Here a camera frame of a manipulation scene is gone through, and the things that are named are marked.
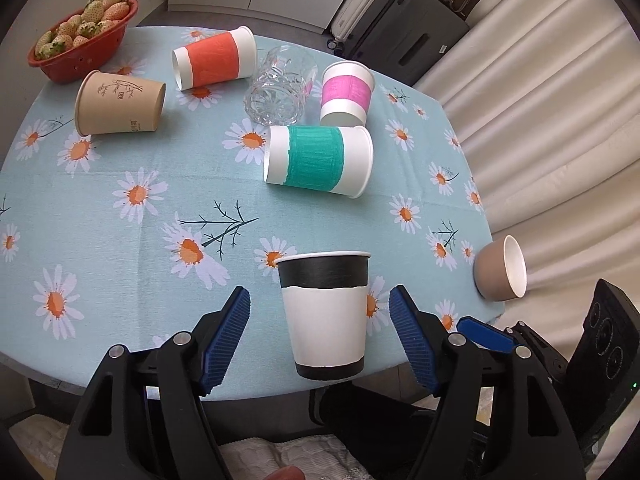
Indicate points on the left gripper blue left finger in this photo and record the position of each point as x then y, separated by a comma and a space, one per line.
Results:
141, 416

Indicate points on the green sleeved paper cup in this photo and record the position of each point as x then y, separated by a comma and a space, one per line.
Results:
336, 160

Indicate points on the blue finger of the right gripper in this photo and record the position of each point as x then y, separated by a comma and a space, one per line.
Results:
505, 341

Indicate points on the dark grey suitcase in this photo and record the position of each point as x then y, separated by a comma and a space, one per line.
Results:
403, 39

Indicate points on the red sleeved paper cup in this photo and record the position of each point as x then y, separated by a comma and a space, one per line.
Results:
223, 57

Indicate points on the daisy print blue tablecloth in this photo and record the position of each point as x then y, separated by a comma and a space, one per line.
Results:
129, 238

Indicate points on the pink sleeved paper cup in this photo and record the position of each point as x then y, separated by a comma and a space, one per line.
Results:
346, 93

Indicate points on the clear glass tumbler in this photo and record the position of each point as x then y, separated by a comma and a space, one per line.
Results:
281, 86

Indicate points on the red bowl of strawberries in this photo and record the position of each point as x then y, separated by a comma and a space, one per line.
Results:
84, 41

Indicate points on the beige ceramic cup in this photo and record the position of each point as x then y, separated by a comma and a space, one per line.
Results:
499, 270

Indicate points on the brown kraft paper cup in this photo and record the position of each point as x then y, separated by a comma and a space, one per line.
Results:
113, 103

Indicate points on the cream curtain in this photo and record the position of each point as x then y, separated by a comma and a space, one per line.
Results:
544, 98

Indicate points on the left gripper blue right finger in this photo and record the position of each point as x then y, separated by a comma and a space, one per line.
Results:
498, 415

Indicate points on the black banded white paper cup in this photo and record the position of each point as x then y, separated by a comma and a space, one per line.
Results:
325, 301

